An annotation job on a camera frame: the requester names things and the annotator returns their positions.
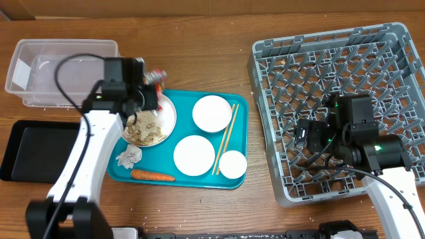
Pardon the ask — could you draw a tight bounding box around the grey dishwasher rack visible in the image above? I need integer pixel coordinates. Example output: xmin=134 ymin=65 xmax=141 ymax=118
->
xmin=248 ymin=23 xmax=424 ymax=207

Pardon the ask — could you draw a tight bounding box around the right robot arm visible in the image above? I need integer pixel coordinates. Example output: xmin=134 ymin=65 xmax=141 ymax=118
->
xmin=294 ymin=94 xmax=424 ymax=238

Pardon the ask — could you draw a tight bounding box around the clear plastic bin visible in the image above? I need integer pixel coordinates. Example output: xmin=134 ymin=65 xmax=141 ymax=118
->
xmin=5 ymin=39 xmax=120 ymax=108

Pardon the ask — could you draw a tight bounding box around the red foil snack wrapper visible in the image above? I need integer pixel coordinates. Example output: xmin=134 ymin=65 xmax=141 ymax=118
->
xmin=142 ymin=69 xmax=167 ymax=116

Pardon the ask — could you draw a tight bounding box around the large plate with food scraps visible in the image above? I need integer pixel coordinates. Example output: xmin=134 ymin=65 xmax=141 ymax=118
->
xmin=122 ymin=94 xmax=177 ymax=147

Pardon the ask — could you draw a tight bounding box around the white napkin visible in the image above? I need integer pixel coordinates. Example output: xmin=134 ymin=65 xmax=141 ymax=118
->
xmin=116 ymin=144 xmax=142 ymax=169

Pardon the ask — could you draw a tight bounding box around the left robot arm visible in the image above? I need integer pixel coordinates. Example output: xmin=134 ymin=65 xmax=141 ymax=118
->
xmin=25 ymin=53 xmax=161 ymax=238

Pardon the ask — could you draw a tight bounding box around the black plastic bin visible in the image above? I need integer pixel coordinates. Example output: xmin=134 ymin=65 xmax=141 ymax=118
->
xmin=1 ymin=120 xmax=80 ymax=183

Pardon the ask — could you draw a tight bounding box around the small white cup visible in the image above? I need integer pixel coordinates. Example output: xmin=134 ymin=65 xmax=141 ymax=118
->
xmin=219 ymin=150 xmax=248 ymax=179

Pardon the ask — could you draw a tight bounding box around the white medium bowl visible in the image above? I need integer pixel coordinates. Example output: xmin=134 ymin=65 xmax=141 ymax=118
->
xmin=173 ymin=135 xmax=215 ymax=177

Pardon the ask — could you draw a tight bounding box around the orange carrot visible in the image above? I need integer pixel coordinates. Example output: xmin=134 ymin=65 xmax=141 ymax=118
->
xmin=131 ymin=169 xmax=175 ymax=181

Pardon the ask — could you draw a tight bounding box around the pink bowl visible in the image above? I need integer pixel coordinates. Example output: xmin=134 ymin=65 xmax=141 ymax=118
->
xmin=192 ymin=95 xmax=232 ymax=133

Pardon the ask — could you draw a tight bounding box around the teal plastic tray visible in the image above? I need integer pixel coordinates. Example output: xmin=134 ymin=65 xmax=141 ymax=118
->
xmin=106 ymin=88 xmax=250 ymax=190

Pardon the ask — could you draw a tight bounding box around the wooden chopstick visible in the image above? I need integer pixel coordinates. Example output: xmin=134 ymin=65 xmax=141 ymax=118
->
xmin=215 ymin=105 xmax=239 ymax=175
xmin=211 ymin=104 xmax=235 ymax=176

